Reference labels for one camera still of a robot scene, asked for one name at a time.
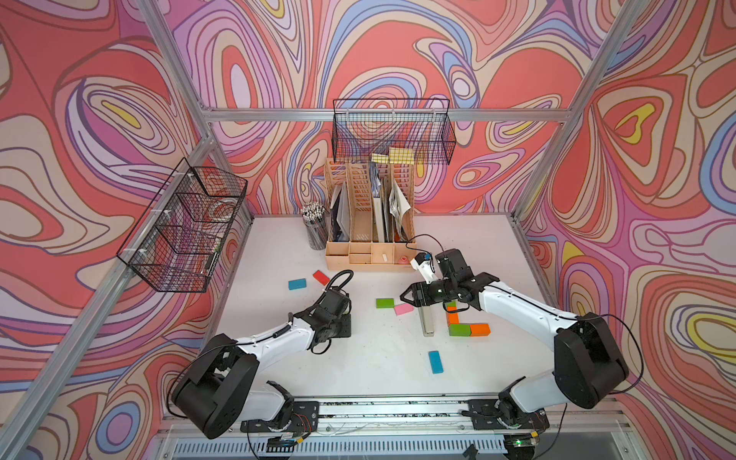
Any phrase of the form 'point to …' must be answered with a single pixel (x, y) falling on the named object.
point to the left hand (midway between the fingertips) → (349, 325)
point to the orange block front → (453, 318)
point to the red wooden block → (320, 277)
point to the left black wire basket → (176, 241)
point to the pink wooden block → (402, 309)
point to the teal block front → (435, 362)
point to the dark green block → (459, 330)
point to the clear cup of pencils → (315, 218)
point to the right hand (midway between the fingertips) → (410, 303)
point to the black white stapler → (427, 316)
